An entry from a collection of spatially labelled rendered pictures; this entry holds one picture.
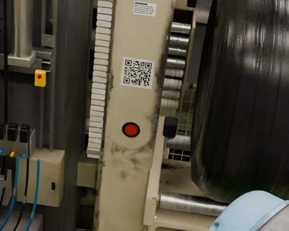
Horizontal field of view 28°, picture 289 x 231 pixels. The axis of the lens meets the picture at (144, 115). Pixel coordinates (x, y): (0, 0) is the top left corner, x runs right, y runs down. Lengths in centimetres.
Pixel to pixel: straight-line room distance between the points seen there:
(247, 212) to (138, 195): 100
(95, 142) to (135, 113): 14
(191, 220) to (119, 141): 27
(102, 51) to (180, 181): 54
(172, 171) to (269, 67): 68
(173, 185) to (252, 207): 113
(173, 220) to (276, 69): 52
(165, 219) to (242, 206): 92
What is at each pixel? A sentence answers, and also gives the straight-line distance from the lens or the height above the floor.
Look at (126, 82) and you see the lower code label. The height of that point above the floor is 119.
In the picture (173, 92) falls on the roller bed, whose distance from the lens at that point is 184.
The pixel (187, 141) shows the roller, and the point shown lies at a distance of 169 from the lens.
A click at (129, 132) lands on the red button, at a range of 144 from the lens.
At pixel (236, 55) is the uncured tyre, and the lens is 117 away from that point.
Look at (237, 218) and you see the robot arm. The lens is 57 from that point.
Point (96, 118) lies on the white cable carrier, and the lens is 145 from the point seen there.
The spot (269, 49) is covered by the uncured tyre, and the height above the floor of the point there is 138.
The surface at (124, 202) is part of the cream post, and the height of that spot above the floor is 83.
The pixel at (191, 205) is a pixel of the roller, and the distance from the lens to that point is 147.
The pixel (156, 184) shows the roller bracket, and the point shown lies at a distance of 145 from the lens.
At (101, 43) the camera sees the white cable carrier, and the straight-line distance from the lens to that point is 135.
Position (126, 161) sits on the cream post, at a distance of 149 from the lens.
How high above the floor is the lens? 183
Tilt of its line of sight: 31 degrees down
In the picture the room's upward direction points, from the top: 7 degrees clockwise
